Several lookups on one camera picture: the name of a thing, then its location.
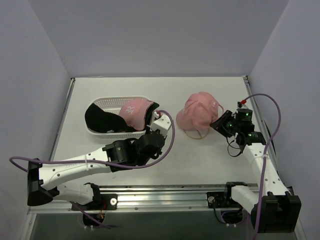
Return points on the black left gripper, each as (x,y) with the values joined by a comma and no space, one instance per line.
(149,121)

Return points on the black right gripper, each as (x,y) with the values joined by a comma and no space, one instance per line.
(222,124)

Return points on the gold wire hat stand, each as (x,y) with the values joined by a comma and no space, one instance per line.
(196,134)

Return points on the pink cap with white logo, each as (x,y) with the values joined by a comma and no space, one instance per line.
(134,113)

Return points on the plain pink baseball cap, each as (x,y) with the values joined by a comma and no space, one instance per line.
(199,112)

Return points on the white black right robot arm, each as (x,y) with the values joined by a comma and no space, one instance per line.
(274,209)

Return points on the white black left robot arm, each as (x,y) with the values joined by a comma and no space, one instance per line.
(53,181)

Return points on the white perforated plastic basket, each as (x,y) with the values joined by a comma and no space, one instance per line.
(113,105)

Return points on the black baseball cap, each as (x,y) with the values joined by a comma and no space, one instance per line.
(101,121)

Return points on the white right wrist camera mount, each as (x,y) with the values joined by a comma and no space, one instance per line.
(242,104)

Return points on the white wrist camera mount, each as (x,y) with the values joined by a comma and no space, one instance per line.
(167,123)
(242,104)

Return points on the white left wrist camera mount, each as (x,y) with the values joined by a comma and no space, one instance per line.
(167,123)

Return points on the aluminium mounting rail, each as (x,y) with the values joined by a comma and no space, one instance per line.
(138,199)

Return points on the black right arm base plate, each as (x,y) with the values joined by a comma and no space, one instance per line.
(217,199)

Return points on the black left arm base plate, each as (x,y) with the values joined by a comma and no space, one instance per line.
(108,201)

